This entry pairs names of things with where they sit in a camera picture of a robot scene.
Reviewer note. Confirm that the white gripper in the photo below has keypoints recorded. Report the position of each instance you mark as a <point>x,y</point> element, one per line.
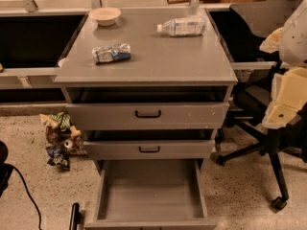
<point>295,38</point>

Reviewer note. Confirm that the grey top drawer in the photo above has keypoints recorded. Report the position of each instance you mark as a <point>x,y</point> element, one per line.
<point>137,108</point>

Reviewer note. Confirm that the grey drawer cabinet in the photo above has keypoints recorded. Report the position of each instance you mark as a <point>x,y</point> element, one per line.
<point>157,60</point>

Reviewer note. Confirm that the grey bottom drawer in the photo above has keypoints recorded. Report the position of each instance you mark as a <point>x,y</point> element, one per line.
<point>161,194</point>

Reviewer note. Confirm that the black office chair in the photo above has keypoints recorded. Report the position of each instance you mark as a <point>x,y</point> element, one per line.
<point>243,29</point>

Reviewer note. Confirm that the clear plastic water bottle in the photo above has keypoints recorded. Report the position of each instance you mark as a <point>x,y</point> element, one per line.
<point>184,26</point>

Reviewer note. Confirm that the wooden stick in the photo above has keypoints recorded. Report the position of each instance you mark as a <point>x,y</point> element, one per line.
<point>177,1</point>

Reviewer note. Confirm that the beige bowl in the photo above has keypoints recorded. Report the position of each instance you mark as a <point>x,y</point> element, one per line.
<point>105,16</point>

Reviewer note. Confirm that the green snack bag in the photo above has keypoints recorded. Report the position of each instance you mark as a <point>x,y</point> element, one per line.
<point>60,120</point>

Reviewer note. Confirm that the blue snack bag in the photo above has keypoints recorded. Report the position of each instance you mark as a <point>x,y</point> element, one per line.
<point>57,157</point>

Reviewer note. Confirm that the black device at left edge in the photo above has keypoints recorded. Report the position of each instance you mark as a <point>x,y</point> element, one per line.
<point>5,169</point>

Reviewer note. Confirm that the black post at bottom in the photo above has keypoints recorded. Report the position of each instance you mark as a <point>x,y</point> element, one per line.
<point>75,216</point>

